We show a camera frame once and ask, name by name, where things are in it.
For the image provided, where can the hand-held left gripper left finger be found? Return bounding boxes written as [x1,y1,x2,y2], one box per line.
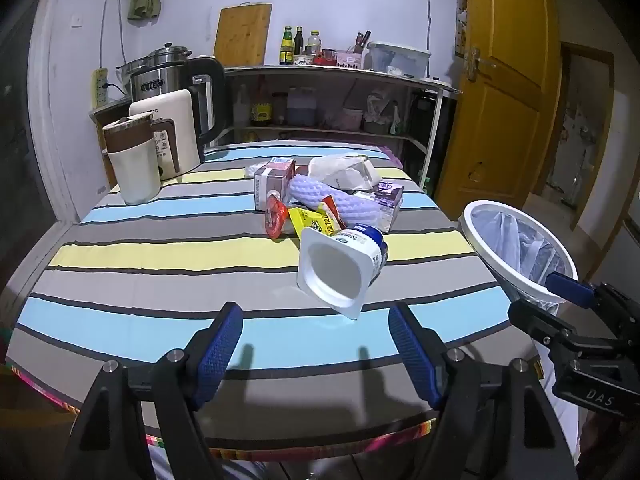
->
[60,301,246,480]

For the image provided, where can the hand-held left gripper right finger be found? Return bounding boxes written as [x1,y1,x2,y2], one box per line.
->
[387,301,581,480]

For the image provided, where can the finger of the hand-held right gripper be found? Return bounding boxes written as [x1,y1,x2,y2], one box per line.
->
[507,299,582,350]
[546,271,640,333]

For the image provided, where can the white trash bin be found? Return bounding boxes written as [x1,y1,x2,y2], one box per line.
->
[457,200,580,316]

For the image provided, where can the white yogurt cup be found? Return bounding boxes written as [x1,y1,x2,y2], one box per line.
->
[296,225,390,321]

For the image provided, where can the red round lid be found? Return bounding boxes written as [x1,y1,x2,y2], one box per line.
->
[264,196,292,240]

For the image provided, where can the purple milk carton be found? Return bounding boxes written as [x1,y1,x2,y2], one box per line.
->
[352,182,405,233]

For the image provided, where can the yellow snack packet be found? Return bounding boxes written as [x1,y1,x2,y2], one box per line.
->
[288,206,341,238]

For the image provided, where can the orange red snack wrapper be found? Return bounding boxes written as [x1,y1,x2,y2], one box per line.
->
[318,195,348,228]

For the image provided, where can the pink white carton box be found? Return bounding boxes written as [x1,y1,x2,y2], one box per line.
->
[252,157,297,211]

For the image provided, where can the purple foam net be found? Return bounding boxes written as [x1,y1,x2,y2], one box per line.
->
[287,174,383,226]

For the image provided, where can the white paper bag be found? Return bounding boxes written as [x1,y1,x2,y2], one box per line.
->
[307,154,382,192]

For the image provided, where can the striped tablecloth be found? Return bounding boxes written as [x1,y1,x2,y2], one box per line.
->
[0,140,543,461]

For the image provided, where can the white cup brown band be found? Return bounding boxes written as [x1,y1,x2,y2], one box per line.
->
[102,112,162,206]

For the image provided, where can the wooden door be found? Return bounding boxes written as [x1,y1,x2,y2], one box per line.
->
[435,0,557,221]

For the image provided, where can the white brown blender jug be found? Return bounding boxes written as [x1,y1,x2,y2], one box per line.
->
[129,89,205,181]

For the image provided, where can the clear plastic bottle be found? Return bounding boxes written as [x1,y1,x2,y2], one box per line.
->
[232,85,251,129]

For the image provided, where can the crumpled plastic bags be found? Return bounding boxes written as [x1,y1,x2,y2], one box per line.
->
[365,92,398,134]

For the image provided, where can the yellow label oil bottle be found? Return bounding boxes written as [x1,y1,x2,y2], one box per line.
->
[250,77,273,127]

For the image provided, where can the dark liquid plastic jug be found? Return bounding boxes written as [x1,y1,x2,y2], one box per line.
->
[286,87,318,127]

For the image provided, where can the steel black electric kettle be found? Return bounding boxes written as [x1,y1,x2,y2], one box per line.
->
[131,46,226,147]

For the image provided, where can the clear lidded storage box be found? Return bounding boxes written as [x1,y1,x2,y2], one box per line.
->
[367,41,432,77]

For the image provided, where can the yellow power strip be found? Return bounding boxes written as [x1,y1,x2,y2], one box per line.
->
[91,67,109,110]

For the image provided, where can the steel cooking pot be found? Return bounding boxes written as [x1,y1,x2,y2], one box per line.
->
[116,57,152,98]

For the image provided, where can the metal shelf rack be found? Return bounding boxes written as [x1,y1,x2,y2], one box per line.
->
[220,62,463,196]

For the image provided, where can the wooden cutting board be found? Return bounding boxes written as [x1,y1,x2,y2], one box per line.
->
[214,3,273,67]

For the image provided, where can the metal door handle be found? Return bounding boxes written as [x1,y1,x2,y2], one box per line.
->
[462,46,497,81]

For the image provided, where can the wall calendar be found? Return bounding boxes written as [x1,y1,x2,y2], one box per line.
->
[455,0,470,59]

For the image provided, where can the white power cable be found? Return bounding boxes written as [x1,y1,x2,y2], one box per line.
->
[99,0,127,69]

